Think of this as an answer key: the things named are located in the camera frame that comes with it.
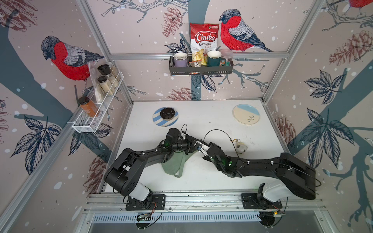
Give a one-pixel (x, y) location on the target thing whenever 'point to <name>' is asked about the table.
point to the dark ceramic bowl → (167, 113)
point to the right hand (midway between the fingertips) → (205, 141)
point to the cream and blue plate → (246, 113)
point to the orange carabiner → (237, 140)
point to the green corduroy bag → (174, 162)
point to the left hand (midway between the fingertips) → (204, 141)
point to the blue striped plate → (161, 122)
